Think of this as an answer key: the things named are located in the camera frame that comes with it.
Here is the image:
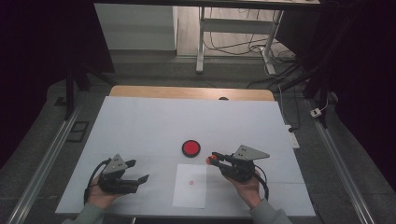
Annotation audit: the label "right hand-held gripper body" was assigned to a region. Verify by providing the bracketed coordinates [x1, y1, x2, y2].
[219, 144, 271, 183]

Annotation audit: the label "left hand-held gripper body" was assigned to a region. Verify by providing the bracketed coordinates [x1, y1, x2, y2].
[97, 153, 140, 195]

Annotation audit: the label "round red ink pad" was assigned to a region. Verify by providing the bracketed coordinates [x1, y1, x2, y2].
[181, 139, 201, 159]

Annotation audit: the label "person's left hand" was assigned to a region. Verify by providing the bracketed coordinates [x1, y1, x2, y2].
[86, 175, 123, 210]

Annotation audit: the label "person's right hand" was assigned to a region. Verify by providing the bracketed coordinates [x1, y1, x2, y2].
[224, 169, 263, 210]

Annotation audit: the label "small white paper sheet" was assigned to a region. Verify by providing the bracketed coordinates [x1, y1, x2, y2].
[172, 163, 207, 209]

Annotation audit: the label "large white table cover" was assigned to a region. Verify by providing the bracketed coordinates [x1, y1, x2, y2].
[55, 95, 317, 217]

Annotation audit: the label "white power strip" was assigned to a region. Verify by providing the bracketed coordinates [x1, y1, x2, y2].
[284, 124, 301, 150]

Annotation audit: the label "black stand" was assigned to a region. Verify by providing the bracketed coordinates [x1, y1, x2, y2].
[63, 60, 119, 121]
[274, 52, 332, 130]

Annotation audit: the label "white cabinet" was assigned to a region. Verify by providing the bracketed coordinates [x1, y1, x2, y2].
[93, 3, 179, 51]

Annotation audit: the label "dark curtain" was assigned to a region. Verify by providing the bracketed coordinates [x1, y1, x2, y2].
[275, 0, 396, 191]
[0, 0, 116, 171]

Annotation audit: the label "left hand-held gripper cable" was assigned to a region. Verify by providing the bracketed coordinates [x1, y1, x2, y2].
[83, 157, 113, 205]

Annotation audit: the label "metal floor rail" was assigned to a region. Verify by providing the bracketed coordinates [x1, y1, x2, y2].
[305, 98, 377, 224]
[6, 92, 88, 224]

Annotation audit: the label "black floor cables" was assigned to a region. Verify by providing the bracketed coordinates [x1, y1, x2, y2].
[203, 7, 302, 90]

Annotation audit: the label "white desk frame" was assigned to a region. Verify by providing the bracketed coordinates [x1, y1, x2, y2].
[195, 6, 285, 76]

